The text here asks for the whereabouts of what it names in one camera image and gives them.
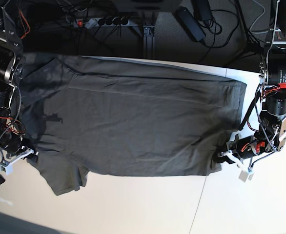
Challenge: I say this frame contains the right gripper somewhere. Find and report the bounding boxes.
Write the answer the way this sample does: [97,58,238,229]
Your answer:
[0,137,39,166]

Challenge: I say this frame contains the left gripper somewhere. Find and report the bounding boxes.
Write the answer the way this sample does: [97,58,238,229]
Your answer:
[212,135,265,171]

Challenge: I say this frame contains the grey-green T-shirt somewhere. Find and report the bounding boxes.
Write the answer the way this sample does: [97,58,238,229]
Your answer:
[20,53,246,195]

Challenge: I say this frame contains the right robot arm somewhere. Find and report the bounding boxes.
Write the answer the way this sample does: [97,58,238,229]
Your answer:
[0,0,39,168]

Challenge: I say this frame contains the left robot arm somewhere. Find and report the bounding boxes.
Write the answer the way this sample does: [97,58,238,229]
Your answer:
[213,0,286,175]

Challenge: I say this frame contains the black power adapter brick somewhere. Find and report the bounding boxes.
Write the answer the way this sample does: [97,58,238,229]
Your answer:
[174,6,206,42]

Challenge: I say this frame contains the grey power strip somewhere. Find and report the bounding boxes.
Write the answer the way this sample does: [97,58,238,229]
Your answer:
[68,17,132,29]

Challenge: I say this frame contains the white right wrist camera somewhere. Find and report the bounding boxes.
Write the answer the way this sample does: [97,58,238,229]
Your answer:
[0,162,13,175]

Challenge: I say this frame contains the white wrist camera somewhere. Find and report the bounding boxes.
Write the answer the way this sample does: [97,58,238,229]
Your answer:
[239,170,254,182]
[0,162,13,175]

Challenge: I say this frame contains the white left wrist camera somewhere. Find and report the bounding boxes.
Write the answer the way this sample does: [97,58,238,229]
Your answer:
[239,170,254,182]

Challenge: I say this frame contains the aluminium profile post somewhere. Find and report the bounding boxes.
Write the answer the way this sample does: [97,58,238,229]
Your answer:
[142,11,157,59]

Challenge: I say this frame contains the white cable on floor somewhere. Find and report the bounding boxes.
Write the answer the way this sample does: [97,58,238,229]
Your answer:
[249,0,273,35]

